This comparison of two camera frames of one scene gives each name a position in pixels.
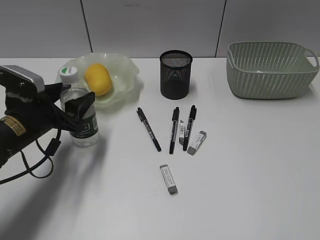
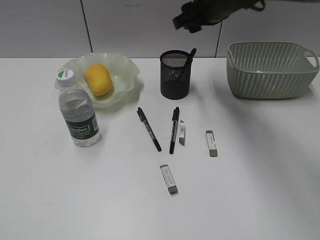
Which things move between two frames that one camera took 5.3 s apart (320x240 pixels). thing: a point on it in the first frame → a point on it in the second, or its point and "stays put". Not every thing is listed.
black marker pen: (175, 119) stays put
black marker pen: (140, 111) stays put
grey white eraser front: (172, 187) stays put
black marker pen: (192, 117) → (189, 60)
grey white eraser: (192, 148) → (211, 142)
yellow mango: (98, 79) stays put
